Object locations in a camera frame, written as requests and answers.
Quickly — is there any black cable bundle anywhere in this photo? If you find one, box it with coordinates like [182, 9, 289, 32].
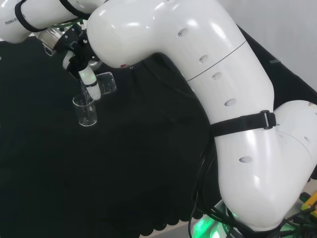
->
[187, 146, 238, 236]

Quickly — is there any black bench cloth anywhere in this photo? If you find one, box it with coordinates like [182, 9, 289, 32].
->
[0, 23, 317, 238]

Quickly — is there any black arm strap with buckle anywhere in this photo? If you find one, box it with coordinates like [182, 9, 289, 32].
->
[211, 110, 277, 137]

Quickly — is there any yellow stop button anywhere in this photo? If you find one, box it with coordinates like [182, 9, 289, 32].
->
[300, 190, 317, 212]

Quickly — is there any green cable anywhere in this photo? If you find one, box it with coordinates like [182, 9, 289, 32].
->
[53, 20, 83, 28]

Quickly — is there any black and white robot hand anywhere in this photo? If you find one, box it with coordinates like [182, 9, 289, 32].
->
[55, 26, 101, 101]

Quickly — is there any clear glass beaker with label patch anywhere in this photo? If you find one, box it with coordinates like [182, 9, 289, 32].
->
[79, 71, 117, 100]

